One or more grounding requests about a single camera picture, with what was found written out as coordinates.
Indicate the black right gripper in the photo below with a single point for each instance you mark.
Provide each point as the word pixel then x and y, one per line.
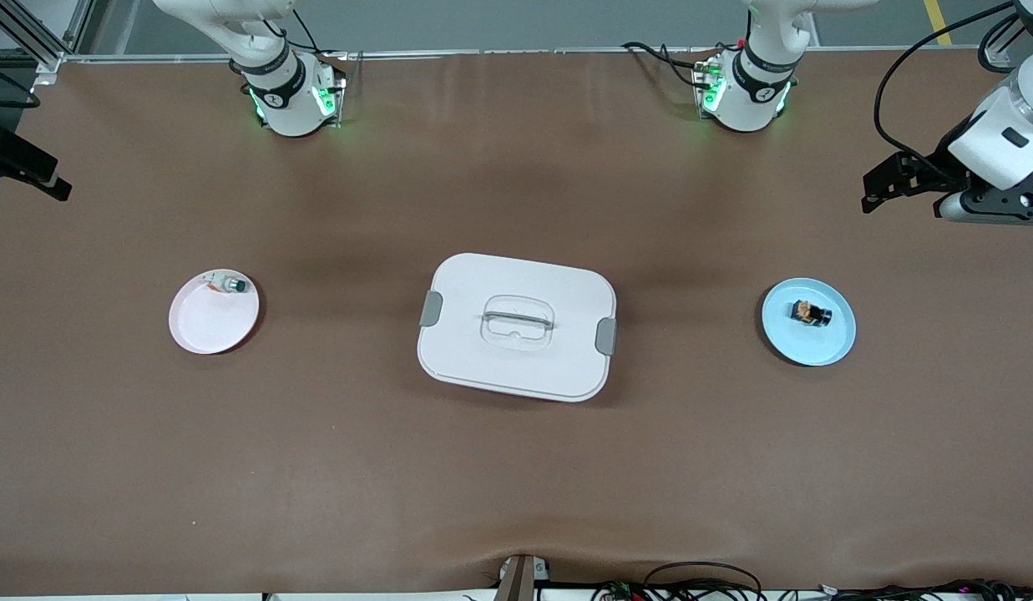
pixel 8 155

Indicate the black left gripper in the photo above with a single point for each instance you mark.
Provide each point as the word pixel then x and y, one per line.
pixel 936 174

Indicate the orange and black switch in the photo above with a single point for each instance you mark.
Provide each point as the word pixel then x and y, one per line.
pixel 810 312

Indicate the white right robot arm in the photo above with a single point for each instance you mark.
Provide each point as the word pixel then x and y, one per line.
pixel 286 100

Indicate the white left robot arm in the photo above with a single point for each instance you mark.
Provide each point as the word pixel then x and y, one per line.
pixel 754 92

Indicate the light blue round plate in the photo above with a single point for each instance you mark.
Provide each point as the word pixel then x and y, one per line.
pixel 808 346

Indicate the pink round plate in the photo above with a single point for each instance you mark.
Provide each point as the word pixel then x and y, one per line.
pixel 207 330

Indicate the grey box latch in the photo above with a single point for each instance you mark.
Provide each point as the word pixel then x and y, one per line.
pixel 431 309

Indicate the white lidded storage box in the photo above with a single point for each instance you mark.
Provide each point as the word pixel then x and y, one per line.
pixel 516 376

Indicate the brown table mat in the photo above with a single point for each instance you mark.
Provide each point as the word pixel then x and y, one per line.
pixel 516 484

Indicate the green terminal connector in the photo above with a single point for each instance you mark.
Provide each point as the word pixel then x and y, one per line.
pixel 620 593

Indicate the aluminium frame profile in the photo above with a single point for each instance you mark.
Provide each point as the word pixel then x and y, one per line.
pixel 32 35
pixel 994 57

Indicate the green capped white switch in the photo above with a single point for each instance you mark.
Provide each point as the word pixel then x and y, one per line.
pixel 235 285

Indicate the aluminium camera stand profile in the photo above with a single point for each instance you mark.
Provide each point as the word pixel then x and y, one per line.
pixel 520 580

